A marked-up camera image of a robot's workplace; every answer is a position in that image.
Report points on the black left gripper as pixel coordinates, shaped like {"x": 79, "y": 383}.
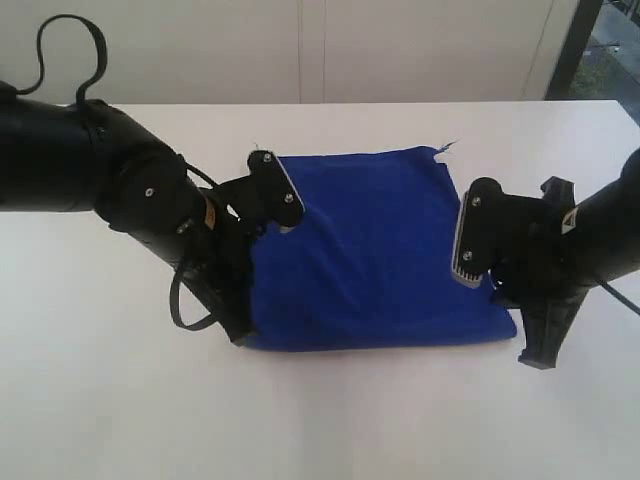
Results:
{"x": 209, "y": 251}

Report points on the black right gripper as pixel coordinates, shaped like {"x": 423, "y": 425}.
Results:
{"x": 534, "y": 269}

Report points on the blue towel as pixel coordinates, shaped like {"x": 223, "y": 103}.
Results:
{"x": 369, "y": 265}

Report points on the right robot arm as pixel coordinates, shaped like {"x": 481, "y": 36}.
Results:
{"x": 573, "y": 251}

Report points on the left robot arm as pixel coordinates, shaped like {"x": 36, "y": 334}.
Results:
{"x": 96, "y": 158}

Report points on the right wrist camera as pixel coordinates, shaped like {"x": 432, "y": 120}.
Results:
{"x": 491, "y": 227}

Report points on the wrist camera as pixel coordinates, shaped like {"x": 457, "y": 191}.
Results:
{"x": 491, "y": 227}
{"x": 266, "y": 195}

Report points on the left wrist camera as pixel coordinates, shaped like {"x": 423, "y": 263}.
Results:
{"x": 266, "y": 195}

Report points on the black window frame post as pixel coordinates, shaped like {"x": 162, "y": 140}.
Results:
{"x": 575, "y": 42}

